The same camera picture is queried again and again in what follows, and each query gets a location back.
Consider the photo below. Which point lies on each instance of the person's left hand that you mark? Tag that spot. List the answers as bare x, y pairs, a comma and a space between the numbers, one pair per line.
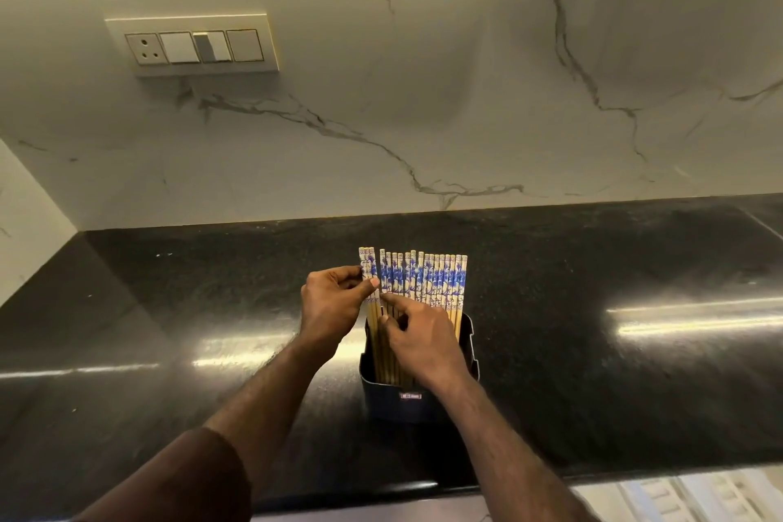
327, 310

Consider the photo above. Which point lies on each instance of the person's right hand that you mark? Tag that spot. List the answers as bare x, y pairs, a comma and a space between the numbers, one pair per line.
425, 344

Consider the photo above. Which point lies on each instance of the person's right thumb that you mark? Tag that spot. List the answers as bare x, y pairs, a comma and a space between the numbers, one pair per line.
393, 323

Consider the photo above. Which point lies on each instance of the person's left thumb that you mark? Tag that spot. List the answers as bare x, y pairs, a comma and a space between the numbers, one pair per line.
366, 289

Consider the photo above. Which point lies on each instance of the blue floral bamboo chopstick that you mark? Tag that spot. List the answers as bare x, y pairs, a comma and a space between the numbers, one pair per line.
362, 257
370, 258

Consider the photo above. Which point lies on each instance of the person's left forearm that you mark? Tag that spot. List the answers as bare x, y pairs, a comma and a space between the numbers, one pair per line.
275, 393

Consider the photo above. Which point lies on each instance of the person's right forearm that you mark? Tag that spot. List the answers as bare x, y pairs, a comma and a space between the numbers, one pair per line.
501, 448

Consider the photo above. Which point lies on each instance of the row of patterned chopsticks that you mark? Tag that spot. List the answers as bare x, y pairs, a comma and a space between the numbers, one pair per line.
428, 280

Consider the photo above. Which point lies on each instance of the dark blue plastic holder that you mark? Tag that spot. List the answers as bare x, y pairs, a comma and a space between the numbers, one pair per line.
391, 402

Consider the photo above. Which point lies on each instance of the white cabinet front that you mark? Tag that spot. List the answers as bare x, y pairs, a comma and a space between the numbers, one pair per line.
679, 497

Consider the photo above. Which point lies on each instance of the white wall switch panel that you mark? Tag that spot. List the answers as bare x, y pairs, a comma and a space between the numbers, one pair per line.
193, 46

